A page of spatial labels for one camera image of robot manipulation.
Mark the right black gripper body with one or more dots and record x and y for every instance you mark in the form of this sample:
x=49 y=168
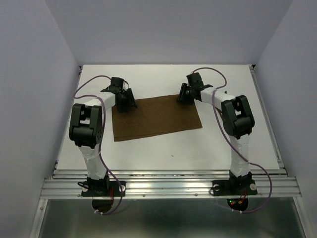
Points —
x=185 y=94

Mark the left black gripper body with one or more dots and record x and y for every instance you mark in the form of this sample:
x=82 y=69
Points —
x=127 y=102

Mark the brown cloth napkin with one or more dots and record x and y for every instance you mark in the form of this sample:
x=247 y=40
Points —
x=154 y=116

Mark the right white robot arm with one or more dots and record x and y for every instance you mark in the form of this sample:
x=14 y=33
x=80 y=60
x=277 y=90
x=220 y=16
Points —
x=234 y=118

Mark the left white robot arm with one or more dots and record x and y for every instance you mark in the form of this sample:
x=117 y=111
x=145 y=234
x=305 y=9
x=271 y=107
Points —
x=87 y=125

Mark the brown wooden spoon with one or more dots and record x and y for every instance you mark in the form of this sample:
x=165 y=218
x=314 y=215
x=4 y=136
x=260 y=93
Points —
x=219 y=97

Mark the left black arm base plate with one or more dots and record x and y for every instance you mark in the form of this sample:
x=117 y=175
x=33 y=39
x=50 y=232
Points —
x=114 y=190

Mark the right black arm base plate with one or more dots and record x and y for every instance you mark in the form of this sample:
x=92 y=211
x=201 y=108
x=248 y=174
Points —
x=230 y=188

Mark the aluminium front rail frame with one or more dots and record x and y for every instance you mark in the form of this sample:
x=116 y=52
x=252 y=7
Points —
x=162 y=184

